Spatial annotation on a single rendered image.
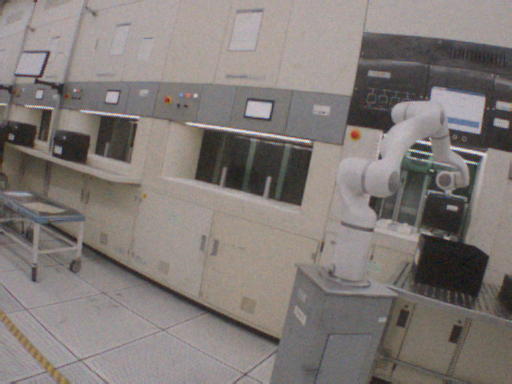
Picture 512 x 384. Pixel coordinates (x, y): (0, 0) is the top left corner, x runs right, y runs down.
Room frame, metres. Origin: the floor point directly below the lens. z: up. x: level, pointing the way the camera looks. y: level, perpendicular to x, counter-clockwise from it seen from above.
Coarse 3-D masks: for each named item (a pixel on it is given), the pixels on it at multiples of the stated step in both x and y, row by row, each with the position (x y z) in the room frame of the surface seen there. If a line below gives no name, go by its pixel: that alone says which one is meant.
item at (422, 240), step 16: (432, 240) 1.54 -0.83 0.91; (448, 240) 1.52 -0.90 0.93; (416, 256) 1.43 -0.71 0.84; (432, 256) 1.29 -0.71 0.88; (448, 256) 1.27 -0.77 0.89; (464, 256) 1.25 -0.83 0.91; (480, 256) 1.23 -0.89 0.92; (416, 272) 1.32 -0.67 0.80; (432, 272) 1.29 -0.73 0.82; (448, 272) 1.27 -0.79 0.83; (464, 272) 1.25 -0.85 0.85; (480, 272) 1.22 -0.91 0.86; (448, 288) 1.26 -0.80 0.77; (464, 288) 1.24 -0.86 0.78
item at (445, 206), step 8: (440, 192) 1.95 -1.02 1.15; (448, 192) 1.91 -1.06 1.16; (432, 200) 1.89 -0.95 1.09; (440, 200) 1.86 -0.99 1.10; (448, 200) 1.84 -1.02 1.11; (456, 200) 1.81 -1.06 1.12; (464, 200) 1.91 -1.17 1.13; (432, 208) 1.88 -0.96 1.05; (440, 208) 1.86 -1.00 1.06; (448, 208) 1.83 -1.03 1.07; (456, 208) 1.81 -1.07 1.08; (424, 216) 1.90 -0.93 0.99; (432, 216) 1.88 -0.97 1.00; (440, 216) 1.86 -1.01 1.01; (448, 216) 1.83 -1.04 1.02; (456, 216) 1.81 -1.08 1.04; (424, 224) 1.90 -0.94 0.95; (432, 224) 1.88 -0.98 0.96; (440, 224) 1.85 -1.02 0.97; (448, 224) 1.83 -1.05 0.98; (456, 224) 1.80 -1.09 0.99; (456, 232) 1.80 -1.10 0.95
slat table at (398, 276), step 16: (400, 272) 1.44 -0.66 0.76; (400, 288) 1.19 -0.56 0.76; (416, 288) 1.22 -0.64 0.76; (432, 288) 1.25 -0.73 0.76; (480, 288) 1.38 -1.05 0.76; (496, 288) 1.46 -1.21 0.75; (432, 304) 1.11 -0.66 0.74; (448, 304) 1.08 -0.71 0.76; (480, 304) 1.13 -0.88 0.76; (496, 304) 1.15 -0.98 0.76; (480, 320) 1.02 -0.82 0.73; (496, 320) 1.00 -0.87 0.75; (384, 336) 1.69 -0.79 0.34; (416, 368) 1.59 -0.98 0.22
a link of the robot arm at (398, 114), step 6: (402, 102) 1.42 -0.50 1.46; (408, 102) 1.43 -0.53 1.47; (414, 102) 1.43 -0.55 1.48; (420, 102) 1.42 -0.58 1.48; (426, 102) 1.41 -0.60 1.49; (432, 102) 1.41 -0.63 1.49; (396, 108) 1.40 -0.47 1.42; (402, 108) 1.38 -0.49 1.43; (444, 108) 1.44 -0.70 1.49; (396, 114) 1.39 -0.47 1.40; (402, 114) 1.37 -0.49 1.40; (444, 114) 1.43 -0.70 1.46; (396, 120) 1.40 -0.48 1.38; (402, 120) 1.38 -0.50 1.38; (444, 120) 1.43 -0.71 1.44; (444, 126) 1.44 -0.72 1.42; (438, 132) 1.46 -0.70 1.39; (444, 132) 1.46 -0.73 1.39
